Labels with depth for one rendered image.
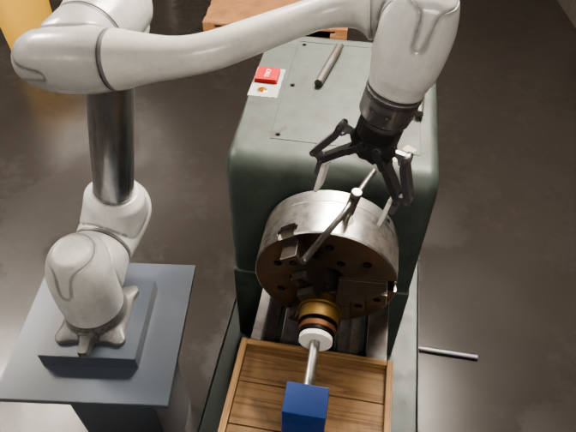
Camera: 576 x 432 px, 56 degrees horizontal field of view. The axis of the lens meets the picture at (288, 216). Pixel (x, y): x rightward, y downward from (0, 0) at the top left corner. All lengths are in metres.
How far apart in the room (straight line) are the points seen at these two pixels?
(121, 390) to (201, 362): 0.89
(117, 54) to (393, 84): 0.42
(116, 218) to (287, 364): 0.55
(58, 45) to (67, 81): 0.06
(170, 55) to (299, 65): 0.69
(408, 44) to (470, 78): 3.25
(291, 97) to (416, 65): 0.65
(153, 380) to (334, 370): 0.47
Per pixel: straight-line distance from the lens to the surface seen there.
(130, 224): 1.43
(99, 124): 1.23
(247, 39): 0.89
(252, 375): 1.30
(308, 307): 1.12
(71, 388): 1.53
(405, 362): 1.74
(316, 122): 1.31
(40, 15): 4.23
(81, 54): 0.93
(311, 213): 1.12
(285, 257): 1.10
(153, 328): 1.56
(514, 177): 3.28
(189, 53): 0.88
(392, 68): 0.79
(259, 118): 1.32
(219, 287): 2.53
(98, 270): 1.34
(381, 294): 1.16
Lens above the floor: 2.05
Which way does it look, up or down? 47 degrees down
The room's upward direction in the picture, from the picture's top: 1 degrees clockwise
